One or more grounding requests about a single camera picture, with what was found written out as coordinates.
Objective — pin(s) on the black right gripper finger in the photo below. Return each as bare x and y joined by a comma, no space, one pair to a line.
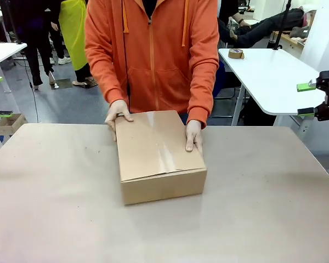
305,86
305,111

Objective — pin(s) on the brown cardboard box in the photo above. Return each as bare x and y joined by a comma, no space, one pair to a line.
159,153

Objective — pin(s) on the person's left orange-sleeved forearm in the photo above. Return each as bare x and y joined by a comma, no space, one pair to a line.
201,96

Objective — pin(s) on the person's right orange-sleeved forearm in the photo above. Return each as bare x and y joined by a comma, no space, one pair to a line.
115,85

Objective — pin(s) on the small open cardboard box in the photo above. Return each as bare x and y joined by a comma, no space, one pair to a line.
9,123

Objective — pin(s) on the person's left gloved hand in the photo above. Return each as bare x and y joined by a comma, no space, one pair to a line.
194,135

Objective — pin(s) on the person's right gloved hand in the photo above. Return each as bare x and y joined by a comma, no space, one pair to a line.
118,113

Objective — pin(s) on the white rounded side table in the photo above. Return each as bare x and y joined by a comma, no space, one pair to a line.
268,79

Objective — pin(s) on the person in black clothes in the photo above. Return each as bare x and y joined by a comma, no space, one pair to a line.
37,35

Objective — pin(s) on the black stand pole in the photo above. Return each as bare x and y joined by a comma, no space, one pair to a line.
282,24

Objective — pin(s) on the leaning person in dark clothes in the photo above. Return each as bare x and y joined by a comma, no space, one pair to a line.
263,30

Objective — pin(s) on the brown packing tape roll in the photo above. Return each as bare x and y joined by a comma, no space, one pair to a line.
235,54

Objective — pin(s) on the person in yellow apron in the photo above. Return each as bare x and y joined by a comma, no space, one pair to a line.
72,35

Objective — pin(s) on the person in orange hoodie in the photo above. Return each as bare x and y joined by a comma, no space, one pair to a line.
153,54

